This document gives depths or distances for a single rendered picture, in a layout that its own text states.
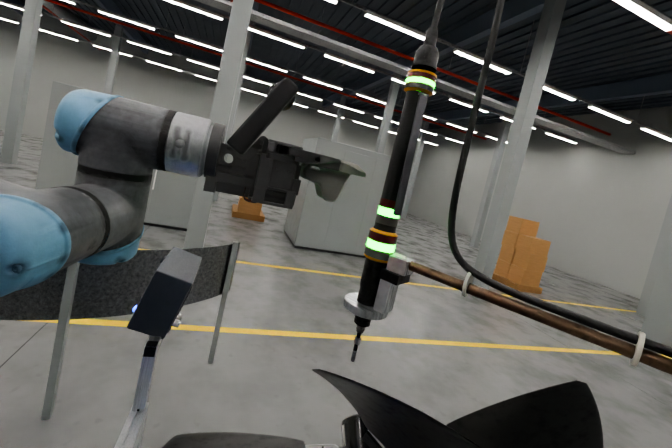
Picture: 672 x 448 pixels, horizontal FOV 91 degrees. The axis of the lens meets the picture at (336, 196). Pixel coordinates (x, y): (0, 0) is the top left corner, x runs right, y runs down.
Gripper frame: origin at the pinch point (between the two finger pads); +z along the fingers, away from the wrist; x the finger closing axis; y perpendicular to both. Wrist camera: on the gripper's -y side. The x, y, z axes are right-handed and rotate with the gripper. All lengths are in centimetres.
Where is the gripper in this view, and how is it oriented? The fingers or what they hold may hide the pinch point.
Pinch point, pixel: (357, 168)
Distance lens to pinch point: 48.0
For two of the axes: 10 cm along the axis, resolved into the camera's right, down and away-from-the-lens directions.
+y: -2.2, 9.7, 0.7
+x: 2.7, 1.3, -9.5
